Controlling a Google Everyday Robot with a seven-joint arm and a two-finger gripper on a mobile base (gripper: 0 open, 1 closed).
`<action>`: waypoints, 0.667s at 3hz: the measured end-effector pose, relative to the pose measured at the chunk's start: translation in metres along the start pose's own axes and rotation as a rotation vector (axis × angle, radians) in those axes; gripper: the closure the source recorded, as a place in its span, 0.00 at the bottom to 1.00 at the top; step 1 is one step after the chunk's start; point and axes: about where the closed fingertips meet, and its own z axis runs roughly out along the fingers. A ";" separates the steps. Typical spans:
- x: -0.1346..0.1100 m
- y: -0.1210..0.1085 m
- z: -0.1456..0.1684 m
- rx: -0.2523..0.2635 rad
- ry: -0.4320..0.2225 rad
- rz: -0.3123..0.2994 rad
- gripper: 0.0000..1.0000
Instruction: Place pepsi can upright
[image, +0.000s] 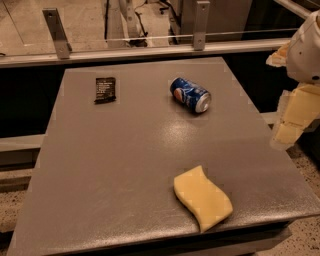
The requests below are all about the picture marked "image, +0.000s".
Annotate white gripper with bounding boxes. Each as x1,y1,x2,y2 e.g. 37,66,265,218
266,10,320,149

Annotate blue pepsi can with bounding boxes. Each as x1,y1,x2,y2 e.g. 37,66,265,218
170,77,211,114

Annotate yellow wavy sponge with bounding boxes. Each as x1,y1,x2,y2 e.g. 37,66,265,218
174,166,233,233

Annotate black snack packet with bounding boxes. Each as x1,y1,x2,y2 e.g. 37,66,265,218
95,77,116,104

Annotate right metal bracket post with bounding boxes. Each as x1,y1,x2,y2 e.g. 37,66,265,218
193,0,210,51

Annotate metal bracket post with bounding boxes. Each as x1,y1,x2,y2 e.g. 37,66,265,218
193,0,210,51
42,8,72,59

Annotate grey metal rail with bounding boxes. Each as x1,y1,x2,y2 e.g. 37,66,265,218
0,38,289,68

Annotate left metal bracket post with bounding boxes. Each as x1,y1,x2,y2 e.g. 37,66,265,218
42,8,72,59

